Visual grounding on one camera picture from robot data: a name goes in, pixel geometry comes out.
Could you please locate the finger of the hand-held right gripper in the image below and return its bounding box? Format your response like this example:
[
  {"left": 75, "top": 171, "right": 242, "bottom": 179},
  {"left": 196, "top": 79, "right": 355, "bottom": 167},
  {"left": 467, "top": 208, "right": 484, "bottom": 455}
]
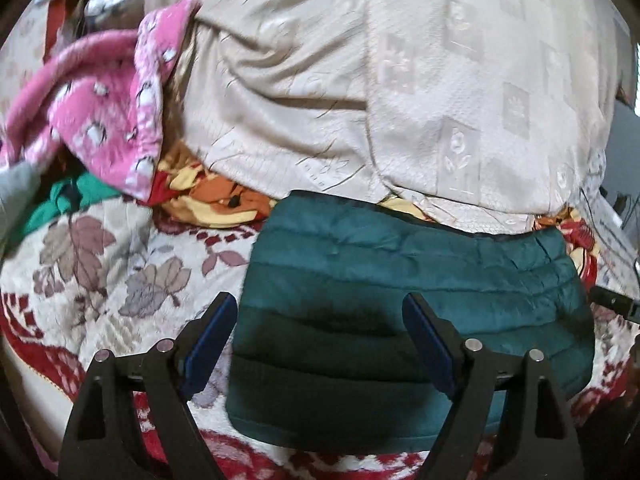
[{"left": 589, "top": 285, "right": 640, "bottom": 322}]

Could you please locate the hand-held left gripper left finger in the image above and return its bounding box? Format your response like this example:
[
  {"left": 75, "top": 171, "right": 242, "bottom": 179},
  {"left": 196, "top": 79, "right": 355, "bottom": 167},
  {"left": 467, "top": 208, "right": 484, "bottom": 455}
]
[{"left": 57, "top": 291, "right": 239, "bottom": 480}]

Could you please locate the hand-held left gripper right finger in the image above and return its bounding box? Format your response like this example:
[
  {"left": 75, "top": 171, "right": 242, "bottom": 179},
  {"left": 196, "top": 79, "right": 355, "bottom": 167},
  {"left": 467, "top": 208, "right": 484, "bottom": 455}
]
[{"left": 402, "top": 292, "right": 586, "bottom": 480}]

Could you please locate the teal puffer jacket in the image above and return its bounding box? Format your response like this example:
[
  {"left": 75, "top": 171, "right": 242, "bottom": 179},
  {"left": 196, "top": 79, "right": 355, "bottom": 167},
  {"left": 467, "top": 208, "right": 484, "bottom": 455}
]
[{"left": 226, "top": 190, "right": 597, "bottom": 455}]

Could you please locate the white patterned cloth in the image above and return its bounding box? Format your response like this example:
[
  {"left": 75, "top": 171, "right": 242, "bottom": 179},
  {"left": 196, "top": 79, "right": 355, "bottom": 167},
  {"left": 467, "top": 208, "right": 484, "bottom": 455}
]
[{"left": 575, "top": 142, "right": 640, "bottom": 288}]

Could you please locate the white red floral blanket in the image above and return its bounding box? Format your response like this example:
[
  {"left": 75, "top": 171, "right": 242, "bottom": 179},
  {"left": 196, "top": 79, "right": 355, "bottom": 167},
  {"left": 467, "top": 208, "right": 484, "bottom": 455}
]
[{"left": 0, "top": 195, "right": 640, "bottom": 480}]

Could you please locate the orange yellow cartoon blanket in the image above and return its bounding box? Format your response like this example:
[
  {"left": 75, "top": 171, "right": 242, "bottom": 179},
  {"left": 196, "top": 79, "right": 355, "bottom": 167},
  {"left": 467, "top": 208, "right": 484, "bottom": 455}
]
[{"left": 150, "top": 141, "right": 601, "bottom": 286}]

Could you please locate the green cloth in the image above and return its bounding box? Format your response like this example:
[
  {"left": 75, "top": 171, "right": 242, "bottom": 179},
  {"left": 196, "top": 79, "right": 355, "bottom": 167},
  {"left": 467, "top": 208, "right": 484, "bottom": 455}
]
[{"left": 21, "top": 172, "right": 123, "bottom": 242}]

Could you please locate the grey cloth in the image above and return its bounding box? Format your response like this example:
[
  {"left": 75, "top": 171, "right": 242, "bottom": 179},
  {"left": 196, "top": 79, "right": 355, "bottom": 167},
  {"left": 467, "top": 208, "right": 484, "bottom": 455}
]
[{"left": 0, "top": 160, "right": 48, "bottom": 261}]

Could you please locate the pink printed blanket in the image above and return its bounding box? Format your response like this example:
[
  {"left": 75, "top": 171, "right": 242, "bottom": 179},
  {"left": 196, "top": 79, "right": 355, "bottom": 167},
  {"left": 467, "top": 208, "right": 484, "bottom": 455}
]
[{"left": 0, "top": 0, "right": 202, "bottom": 206}]

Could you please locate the cream embossed quilt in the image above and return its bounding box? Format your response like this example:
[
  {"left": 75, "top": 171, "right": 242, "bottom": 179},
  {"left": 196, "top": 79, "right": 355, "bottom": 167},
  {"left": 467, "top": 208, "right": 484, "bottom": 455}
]
[{"left": 142, "top": 0, "right": 632, "bottom": 226}]

